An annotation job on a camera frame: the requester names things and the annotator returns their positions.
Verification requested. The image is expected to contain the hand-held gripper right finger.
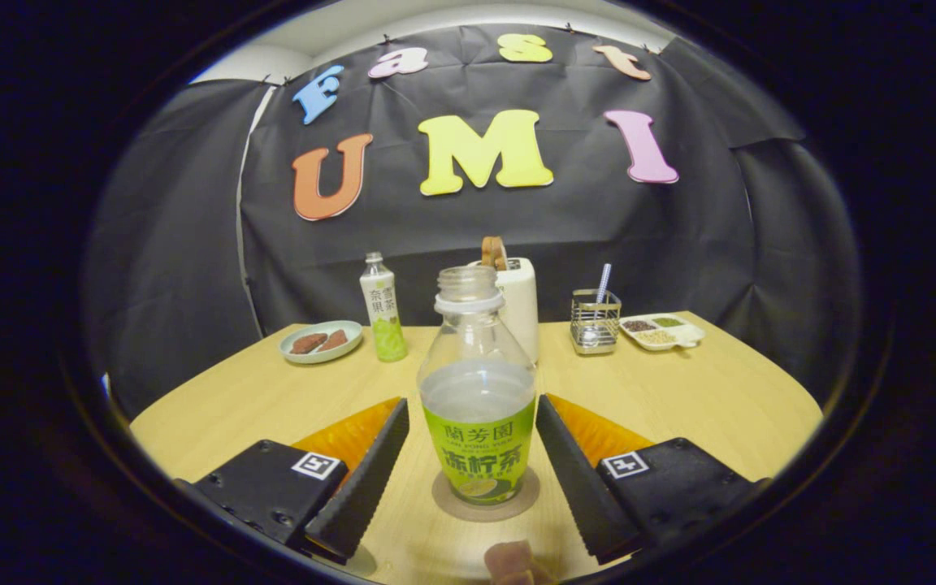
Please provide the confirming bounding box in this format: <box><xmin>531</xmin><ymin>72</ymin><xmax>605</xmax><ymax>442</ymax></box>
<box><xmin>535</xmin><ymin>393</ymin><xmax>765</xmax><ymax>566</ymax></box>

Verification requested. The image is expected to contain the wire utensil holder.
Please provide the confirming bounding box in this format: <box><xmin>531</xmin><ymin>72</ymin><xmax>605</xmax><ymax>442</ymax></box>
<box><xmin>570</xmin><ymin>289</ymin><xmax>622</xmax><ymax>356</ymax></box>

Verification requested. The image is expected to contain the white divided tray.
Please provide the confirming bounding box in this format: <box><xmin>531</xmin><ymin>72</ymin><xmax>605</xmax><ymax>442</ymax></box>
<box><xmin>619</xmin><ymin>313</ymin><xmax>706</xmax><ymax>352</ymax></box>

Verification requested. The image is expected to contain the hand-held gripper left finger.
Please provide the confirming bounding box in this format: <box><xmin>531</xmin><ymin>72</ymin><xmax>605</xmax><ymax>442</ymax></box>
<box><xmin>175</xmin><ymin>396</ymin><xmax>410</xmax><ymax>566</ymax></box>

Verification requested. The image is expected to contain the wooden table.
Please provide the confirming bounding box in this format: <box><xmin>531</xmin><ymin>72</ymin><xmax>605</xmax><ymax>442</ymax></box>
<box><xmin>128</xmin><ymin>311</ymin><xmax>825</xmax><ymax>585</ymax></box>

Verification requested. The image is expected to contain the cream toaster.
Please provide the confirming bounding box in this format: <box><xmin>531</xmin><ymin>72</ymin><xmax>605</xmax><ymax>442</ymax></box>
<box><xmin>468</xmin><ymin>258</ymin><xmax>540</xmax><ymax>365</ymax></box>

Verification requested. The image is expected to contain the round brown coaster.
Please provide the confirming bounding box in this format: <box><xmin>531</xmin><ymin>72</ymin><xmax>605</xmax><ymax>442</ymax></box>
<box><xmin>432</xmin><ymin>467</ymin><xmax>540</xmax><ymax>522</ymax></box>

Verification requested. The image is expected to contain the pale green plate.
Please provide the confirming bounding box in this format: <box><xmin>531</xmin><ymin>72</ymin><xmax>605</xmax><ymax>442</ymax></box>
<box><xmin>279</xmin><ymin>320</ymin><xmax>364</xmax><ymax>365</ymax></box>

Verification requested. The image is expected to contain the juice bottle with green label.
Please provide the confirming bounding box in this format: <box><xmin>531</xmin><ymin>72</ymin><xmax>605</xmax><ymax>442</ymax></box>
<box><xmin>418</xmin><ymin>266</ymin><xmax>537</xmax><ymax>506</ymax></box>

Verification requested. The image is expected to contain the tall slim green drink bottle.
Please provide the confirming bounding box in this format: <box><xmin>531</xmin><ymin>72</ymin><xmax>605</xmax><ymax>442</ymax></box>
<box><xmin>359</xmin><ymin>252</ymin><xmax>409</xmax><ymax>363</ymax></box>

